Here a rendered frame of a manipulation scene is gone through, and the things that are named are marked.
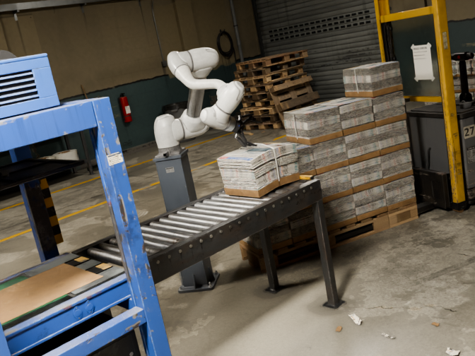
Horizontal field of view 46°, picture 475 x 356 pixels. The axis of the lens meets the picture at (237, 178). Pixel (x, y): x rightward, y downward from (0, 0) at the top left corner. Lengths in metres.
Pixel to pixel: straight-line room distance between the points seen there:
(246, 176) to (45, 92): 1.33
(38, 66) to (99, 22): 8.80
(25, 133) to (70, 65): 8.61
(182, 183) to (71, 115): 1.91
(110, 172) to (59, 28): 8.56
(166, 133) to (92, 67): 7.04
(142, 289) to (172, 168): 1.71
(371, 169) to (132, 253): 2.64
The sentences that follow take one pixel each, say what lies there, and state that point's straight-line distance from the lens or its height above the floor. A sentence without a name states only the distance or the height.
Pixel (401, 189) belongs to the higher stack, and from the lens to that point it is 4.71.
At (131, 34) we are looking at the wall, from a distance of 11.36.
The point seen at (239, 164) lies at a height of 1.00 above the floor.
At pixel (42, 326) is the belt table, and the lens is 2.33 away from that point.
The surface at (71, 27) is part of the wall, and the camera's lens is 10.76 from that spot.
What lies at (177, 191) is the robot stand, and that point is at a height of 0.74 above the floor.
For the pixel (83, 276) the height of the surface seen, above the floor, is 0.80.
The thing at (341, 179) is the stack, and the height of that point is 0.51.
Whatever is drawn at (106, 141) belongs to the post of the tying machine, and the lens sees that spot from 2.18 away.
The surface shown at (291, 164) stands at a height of 0.91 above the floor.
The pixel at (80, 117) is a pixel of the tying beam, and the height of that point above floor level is 1.50.
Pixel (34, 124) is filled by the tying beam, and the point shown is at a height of 1.51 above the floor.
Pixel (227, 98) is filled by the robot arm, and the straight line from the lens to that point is 3.03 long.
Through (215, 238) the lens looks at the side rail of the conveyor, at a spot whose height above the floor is 0.75.
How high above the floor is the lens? 1.65
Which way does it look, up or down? 13 degrees down
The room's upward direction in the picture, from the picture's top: 11 degrees counter-clockwise
